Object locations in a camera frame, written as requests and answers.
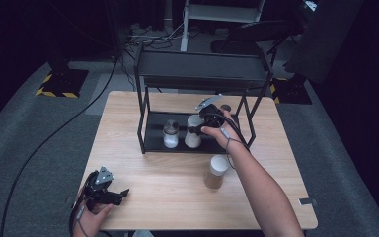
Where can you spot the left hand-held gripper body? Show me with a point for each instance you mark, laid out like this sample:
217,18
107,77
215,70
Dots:
100,189

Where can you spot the white metal stand frame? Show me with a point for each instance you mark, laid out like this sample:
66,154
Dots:
222,13

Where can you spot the white-lidded jar with white powder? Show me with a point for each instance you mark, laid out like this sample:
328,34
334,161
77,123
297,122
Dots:
193,136

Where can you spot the person's right hand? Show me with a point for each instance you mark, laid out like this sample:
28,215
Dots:
227,133

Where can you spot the grey fabric panel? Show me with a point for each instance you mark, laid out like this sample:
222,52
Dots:
324,39

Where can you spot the glass shaker with silver lid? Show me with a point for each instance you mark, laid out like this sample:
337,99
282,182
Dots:
171,135

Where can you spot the black chair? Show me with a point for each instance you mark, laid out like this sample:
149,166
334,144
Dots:
260,31

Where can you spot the white-lidded jar with brown powder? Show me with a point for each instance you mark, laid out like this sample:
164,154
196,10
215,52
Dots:
215,173

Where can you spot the monitor screen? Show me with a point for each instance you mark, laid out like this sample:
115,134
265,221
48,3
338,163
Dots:
310,5

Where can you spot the person's left hand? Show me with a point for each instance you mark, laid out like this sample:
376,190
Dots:
93,220

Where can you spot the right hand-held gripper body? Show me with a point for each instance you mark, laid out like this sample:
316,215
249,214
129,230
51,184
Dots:
210,115

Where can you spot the small white object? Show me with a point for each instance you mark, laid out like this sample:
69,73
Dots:
143,234

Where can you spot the black yellow striped base plate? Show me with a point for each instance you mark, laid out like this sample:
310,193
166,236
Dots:
291,92
64,83

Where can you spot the grey tape strip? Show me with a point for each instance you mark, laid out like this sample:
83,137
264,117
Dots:
307,201

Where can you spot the black metal two-tier shelf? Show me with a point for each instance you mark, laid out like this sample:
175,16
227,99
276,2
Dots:
197,67

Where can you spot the black round table grommet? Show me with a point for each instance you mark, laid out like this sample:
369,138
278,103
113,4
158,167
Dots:
227,107

